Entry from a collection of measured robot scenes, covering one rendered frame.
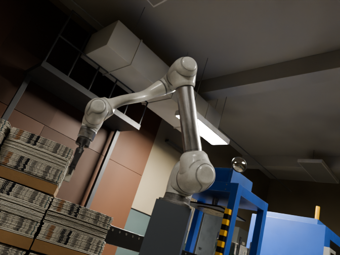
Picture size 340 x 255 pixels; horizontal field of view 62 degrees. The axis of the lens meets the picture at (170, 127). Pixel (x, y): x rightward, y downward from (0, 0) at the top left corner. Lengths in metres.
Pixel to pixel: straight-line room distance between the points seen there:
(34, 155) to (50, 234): 0.35
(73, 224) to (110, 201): 4.57
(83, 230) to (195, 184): 0.56
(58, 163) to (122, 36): 3.49
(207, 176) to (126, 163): 4.72
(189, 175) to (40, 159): 0.71
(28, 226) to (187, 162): 0.77
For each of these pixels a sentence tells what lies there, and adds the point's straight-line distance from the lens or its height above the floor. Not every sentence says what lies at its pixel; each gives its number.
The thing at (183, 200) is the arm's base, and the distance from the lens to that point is 1.64.
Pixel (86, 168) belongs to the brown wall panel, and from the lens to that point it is 5.60.
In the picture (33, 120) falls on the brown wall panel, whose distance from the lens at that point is 5.22.
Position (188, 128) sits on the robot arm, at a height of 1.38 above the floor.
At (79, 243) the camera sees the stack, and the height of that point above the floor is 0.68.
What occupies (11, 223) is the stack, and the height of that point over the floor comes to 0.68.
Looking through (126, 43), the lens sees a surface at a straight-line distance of 4.70.
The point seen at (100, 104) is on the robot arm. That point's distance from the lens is 1.41.
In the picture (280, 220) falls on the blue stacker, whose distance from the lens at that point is 5.26.
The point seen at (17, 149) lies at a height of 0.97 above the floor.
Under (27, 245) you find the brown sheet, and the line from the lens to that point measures 1.38.
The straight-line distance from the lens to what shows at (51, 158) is 1.42.
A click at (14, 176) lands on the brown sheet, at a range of 1.42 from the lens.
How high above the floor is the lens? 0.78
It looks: 22 degrees up
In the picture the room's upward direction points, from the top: 18 degrees clockwise
